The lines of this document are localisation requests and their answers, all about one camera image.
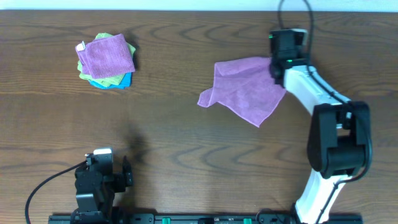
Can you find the folded purple cloth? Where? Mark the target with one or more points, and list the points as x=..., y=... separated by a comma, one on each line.
x=105, y=57

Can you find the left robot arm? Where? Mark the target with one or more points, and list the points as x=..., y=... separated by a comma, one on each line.
x=96, y=185

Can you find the folded blue cloth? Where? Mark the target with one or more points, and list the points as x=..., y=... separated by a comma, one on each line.
x=125, y=82

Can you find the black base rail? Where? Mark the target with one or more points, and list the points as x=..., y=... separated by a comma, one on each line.
x=186, y=218

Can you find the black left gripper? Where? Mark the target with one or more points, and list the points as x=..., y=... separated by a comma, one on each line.
x=125, y=178

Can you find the purple microfiber cloth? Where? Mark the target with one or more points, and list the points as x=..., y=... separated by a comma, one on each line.
x=246, y=87

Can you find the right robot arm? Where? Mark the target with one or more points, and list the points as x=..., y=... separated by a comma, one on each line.
x=339, y=147

